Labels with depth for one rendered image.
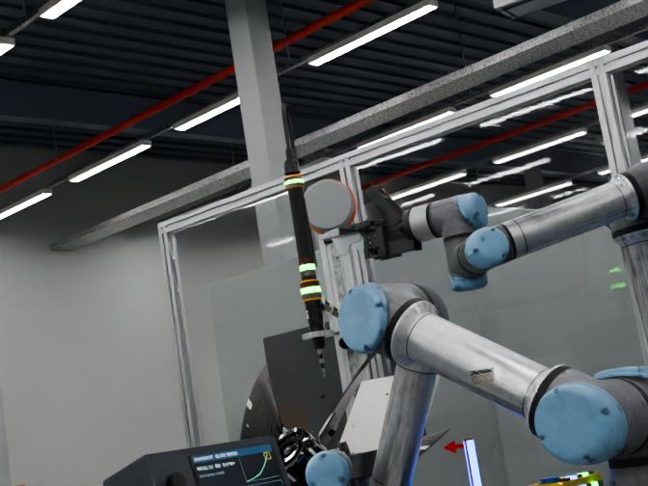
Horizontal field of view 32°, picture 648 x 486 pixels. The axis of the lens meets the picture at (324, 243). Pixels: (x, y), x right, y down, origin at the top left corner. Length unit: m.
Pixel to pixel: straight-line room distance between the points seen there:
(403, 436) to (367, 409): 0.83
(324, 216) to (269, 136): 5.74
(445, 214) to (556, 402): 0.73
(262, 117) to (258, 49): 0.58
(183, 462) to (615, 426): 0.61
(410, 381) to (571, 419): 0.45
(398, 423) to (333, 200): 1.27
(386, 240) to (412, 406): 0.46
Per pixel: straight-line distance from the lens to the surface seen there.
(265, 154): 8.87
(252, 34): 9.17
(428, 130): 3.18
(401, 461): 2.06
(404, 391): 2.02
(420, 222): 2.31
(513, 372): 1.73
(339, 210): 3.19
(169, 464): 1.62
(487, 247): 2.12
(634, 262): 2.40
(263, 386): 2.73
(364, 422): 2.85
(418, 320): 1.84
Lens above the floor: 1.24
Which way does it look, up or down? 10 degrees up
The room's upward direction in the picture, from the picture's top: 9 degrees counter-clockwise
